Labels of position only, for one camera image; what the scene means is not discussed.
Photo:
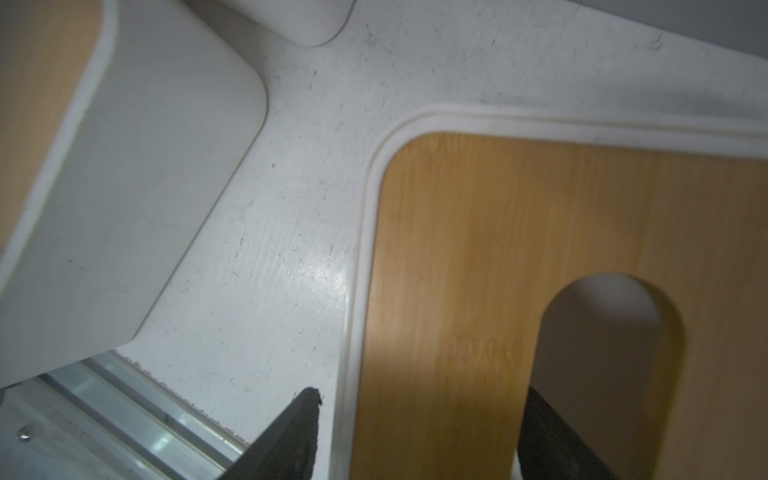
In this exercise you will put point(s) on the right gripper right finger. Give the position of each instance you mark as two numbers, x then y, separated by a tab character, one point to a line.
550	449

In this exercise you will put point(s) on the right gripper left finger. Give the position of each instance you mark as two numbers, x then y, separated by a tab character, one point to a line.
287	448

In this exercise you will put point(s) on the bamboo lid box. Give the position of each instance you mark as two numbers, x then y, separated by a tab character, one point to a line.
475	218
121	124

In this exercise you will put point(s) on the grey lid box centre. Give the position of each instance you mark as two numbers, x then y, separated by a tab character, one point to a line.
307	23

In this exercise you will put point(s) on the aluminium front rail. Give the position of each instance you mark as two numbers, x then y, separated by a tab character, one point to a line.
103	418

